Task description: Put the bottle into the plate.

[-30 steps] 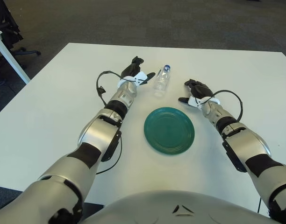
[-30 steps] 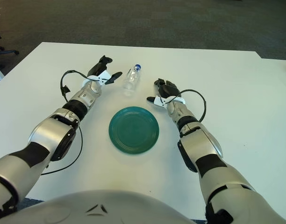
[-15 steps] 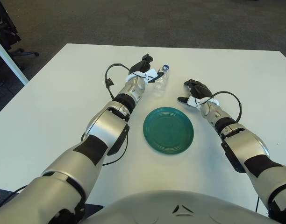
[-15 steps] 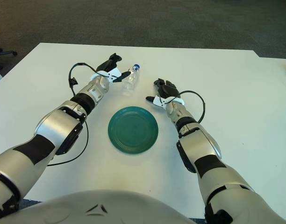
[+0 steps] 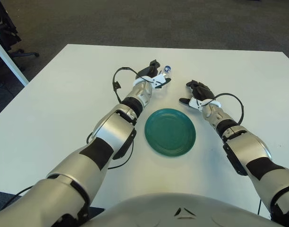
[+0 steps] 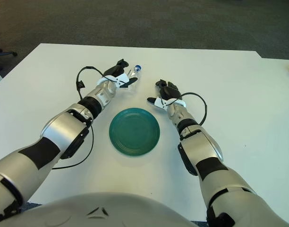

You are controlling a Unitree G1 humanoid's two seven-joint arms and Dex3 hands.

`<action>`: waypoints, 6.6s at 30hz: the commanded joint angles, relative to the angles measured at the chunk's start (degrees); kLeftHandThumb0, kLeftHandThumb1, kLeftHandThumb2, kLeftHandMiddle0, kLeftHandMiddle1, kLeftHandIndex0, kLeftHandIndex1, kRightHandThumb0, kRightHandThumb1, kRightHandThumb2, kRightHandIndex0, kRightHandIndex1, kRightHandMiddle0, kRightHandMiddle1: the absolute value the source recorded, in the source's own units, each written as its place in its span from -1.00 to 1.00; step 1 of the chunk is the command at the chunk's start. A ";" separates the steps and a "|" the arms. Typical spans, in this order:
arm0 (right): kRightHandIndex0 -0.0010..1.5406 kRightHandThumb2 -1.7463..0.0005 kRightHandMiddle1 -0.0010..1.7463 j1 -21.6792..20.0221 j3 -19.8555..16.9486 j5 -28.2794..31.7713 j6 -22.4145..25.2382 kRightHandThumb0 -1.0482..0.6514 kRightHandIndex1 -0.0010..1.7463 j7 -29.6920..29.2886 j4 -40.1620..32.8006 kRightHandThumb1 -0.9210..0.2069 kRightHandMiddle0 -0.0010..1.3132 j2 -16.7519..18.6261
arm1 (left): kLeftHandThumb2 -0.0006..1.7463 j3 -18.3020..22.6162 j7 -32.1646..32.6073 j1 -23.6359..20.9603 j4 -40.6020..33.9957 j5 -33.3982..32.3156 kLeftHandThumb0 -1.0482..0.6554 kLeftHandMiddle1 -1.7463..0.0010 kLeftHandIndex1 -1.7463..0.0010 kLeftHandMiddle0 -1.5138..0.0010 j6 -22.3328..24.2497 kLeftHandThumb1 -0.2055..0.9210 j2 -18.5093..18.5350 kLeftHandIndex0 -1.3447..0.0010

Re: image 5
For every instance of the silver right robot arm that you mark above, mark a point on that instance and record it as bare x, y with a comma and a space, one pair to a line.
248, 146

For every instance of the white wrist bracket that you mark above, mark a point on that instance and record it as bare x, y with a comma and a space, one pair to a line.
158, 81
195, 103

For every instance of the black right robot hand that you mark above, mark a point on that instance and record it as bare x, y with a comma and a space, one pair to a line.
202, 92

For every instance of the green round plate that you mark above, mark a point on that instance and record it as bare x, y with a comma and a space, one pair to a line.
170, 132

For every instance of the silver robot torso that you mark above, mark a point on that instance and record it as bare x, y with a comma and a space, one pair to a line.
170, 210

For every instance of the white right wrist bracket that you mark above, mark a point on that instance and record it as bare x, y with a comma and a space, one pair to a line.
195, 103

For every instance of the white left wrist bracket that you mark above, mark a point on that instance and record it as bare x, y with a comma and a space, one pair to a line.
158, 81

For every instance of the black office chair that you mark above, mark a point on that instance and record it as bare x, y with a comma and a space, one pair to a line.
7, 28

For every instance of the clear bottle with blue cap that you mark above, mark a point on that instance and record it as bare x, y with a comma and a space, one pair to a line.
167, 71

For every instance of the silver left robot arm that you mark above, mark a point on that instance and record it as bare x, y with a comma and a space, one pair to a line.
87, 160

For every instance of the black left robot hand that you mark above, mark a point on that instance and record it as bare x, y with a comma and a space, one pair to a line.
149, 71

